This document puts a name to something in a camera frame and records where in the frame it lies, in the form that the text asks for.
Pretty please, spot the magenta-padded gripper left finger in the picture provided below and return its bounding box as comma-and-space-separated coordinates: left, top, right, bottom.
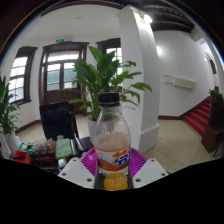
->
57, 148, 104, 190

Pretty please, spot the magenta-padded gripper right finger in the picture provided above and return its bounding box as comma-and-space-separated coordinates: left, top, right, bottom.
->
127, 148, 169, 190

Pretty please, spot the orange drink plastic bottle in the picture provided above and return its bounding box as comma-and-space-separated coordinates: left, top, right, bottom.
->
92, 92, 132, 192

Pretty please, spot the green folded cloth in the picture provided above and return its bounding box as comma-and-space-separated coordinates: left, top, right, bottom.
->
54, 138, 73, 160

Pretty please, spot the tray of small jars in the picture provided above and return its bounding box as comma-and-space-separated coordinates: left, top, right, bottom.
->
31, 138, 57, 158

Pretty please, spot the black office chair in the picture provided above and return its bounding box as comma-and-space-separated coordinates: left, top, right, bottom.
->
39, 101, 79, 141

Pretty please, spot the red plastic box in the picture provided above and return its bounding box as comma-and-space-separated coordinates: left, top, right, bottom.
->
13, 150, 33, 165

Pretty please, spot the green flat box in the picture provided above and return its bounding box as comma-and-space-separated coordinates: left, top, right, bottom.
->
18, 142, 34, 154

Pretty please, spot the red carpeted staircase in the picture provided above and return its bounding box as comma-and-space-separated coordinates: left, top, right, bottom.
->
183, 96, 214, 138

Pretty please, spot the dark wooden plant stand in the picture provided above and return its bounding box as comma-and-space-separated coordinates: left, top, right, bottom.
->
200, 89, 224, 154

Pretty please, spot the leafy plant in white pot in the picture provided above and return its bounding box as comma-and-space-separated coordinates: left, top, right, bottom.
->
0, 75, 22, 158
69, 45, 153, 141

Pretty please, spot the dark wooden double door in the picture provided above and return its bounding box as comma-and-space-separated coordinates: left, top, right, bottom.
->
39, 41, 90, 106

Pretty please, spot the dark-framed window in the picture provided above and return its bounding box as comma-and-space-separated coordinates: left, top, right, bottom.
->
96, 37, 123, 68
8, 46, 38, 104

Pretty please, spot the white wall heater unit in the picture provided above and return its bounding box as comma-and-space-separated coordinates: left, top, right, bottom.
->
164, 74, 198, 90

